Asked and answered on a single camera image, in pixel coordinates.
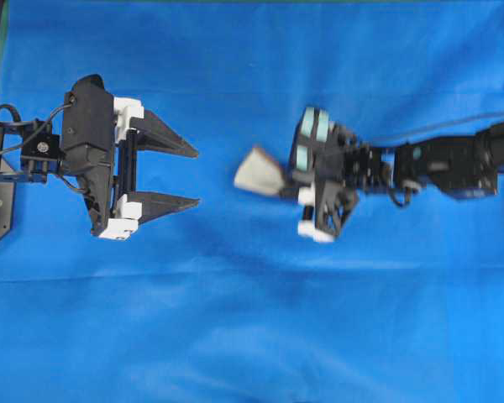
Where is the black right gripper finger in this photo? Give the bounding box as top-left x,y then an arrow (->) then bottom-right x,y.
277,184 -> 315,200

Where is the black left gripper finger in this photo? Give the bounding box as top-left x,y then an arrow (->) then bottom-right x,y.
128,191 -> 200,225
129,109 -> 199,158

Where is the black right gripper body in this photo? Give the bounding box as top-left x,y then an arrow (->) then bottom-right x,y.
290,107 -> 359,243

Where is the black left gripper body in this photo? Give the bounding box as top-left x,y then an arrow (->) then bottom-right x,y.
60,74 -> 146,243

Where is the white and orange sponge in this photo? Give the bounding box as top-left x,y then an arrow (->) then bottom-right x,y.
234,147 -> 286,196

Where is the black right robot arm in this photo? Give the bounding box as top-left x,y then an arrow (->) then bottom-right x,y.
275,107 -> 504,242

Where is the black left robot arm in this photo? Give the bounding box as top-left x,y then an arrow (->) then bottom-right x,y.
0,74 -> 199,240

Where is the blue table cloth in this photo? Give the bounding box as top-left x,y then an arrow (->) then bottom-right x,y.
0,1 -> 504,402

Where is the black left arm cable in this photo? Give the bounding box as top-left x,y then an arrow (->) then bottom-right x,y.
0,94 -> 75,169

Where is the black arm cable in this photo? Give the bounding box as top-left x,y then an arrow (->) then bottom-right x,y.
377,109 -> 504,146
0,94 -> 75,169

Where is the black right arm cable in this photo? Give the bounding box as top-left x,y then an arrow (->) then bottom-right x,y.
377,109 -> 504,146

